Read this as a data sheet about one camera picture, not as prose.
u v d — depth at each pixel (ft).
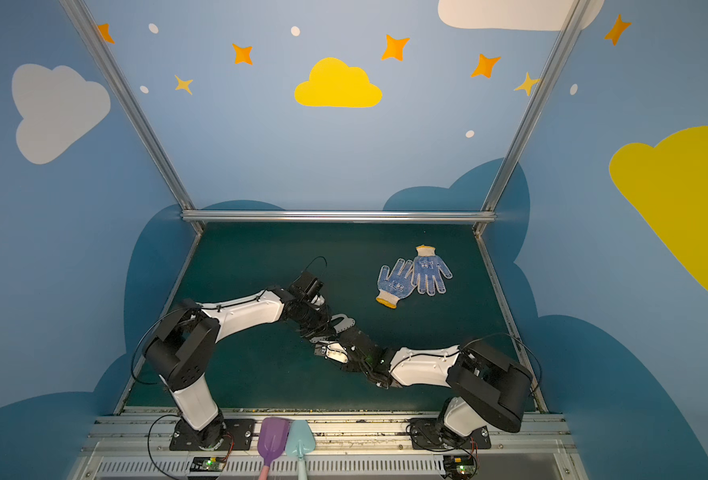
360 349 2.13
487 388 1.44
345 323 3.06
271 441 2.40
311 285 2.47
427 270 3.54
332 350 2.43
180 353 1.55
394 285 3.42
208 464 2.32
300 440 2.36
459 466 2.34
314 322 2.63
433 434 2.43
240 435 2.46
